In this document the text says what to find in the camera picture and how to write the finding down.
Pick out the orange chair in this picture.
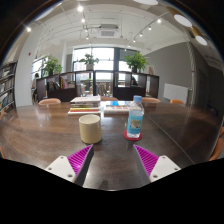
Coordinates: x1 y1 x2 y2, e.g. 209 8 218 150
38 98 61 105
142 97 161 103
170 99 184 104
101 96 118 101

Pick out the stack of books left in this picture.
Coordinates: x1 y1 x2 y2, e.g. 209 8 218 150
68 96 101 115

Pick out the orange chair back far right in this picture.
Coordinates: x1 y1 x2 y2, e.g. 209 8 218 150
170 99 184 104

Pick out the bookshelf at left wall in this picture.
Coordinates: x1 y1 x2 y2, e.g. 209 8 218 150
0 61 17 114

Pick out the dark open shelf divider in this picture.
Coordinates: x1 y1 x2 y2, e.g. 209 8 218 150
37 70 159 102

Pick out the red round coaster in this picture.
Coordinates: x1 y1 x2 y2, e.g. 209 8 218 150
123 130 142 141

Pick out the potted plant right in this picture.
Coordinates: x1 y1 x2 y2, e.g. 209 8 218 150
124 52 148 72

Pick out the orange chair back centre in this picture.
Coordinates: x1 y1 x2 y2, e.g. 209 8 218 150
101 96 118 101

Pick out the clear water bottle blue cap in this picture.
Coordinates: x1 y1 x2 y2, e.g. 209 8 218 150
127 95 144 137

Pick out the potted plant left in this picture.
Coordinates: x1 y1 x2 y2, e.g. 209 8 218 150
43 55 62 76

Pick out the seated person in background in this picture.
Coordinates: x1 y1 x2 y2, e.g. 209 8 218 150
32 73 39 102

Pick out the book with blue cover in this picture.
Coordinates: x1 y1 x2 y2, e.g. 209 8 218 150
104 101 130 114

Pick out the orange chair back far left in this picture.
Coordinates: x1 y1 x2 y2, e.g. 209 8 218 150
38 98 61 105

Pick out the potted plant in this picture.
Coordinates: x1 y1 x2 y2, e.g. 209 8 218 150
124 52 148 72
81 53 99 70
43 55 62 76

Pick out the orange chair right edge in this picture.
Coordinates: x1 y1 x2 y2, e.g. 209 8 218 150
209 127 224 161

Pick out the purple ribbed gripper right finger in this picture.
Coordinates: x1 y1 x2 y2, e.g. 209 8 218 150
133 145 180 186

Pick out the white board against wall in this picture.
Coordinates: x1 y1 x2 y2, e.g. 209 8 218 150
163 83 188 103

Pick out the potted plant middle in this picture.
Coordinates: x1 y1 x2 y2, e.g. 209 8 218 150
81 53 99 70

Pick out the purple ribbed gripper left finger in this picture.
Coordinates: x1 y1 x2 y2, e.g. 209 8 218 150
45 145 94 186

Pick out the ceiling air conditioner unit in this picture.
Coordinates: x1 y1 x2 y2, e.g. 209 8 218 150
98 24 119 38

